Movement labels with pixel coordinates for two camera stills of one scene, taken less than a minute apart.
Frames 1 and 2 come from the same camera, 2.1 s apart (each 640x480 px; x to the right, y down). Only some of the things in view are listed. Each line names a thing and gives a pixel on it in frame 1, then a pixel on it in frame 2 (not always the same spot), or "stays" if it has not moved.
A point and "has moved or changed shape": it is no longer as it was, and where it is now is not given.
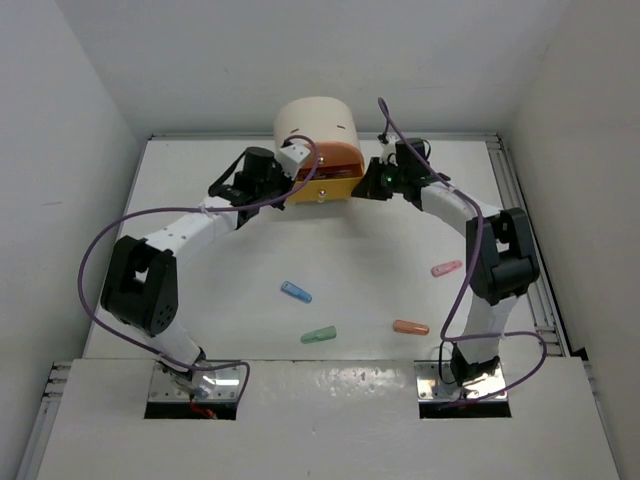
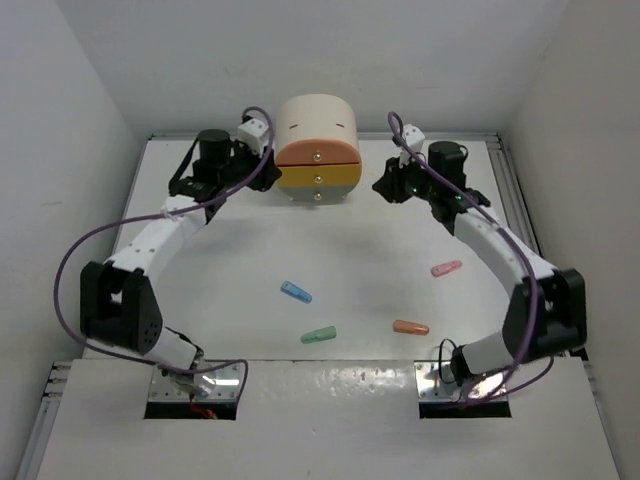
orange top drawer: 335,159 has moved or changed shape
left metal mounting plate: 211,384 stays
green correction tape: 318,335 stays
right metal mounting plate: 435,382 stays
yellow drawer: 328,190 has moved or changed shape
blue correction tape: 296,292 stays
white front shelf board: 327,420 stays
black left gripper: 286,184 to 269,173
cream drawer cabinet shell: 325,119 stays
